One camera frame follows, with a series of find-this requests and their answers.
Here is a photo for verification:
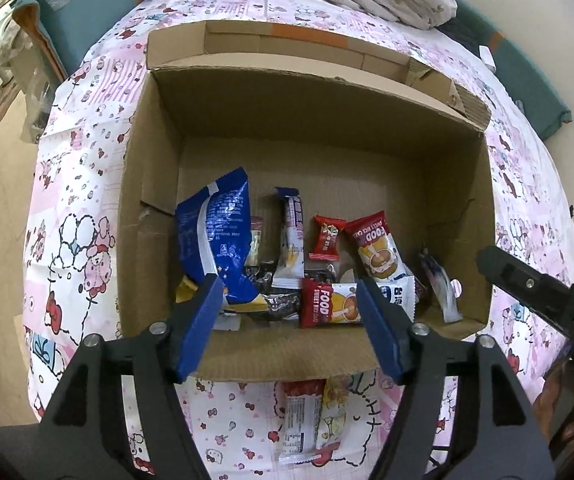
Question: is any small red candy packet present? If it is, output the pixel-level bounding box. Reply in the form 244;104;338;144
309;214;347;262

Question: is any dark cartoon snack packet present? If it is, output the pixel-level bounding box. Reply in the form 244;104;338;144
418;247;464;324

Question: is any white silver small packet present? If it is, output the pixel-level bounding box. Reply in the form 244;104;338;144
213;311;241;332

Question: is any teal mattress edge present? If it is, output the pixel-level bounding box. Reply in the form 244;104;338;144
439;0;573;140

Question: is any red rice cake packet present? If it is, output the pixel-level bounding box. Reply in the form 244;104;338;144
299;276;419;330
345;210;413;282

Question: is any brown cardboard box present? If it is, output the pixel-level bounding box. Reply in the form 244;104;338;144
116;19;498;384

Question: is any pink cartoon bed sheet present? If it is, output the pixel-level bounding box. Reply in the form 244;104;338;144
22;0;574;479

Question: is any dark chocolate snack packet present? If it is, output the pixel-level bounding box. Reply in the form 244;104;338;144
246;261;301;322

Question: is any white snack packet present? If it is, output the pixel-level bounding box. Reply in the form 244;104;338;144
278;379;325;466

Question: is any yellow cartoon snack packet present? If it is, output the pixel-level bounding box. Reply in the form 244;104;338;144
316;375;353;450

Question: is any small pink snack packet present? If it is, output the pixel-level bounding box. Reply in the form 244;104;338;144
245;216;263;266

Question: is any blue snack bag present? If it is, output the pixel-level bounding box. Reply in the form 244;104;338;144
175;168;269;313

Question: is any white blue stick packet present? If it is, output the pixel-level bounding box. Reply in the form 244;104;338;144
272;186;304;290

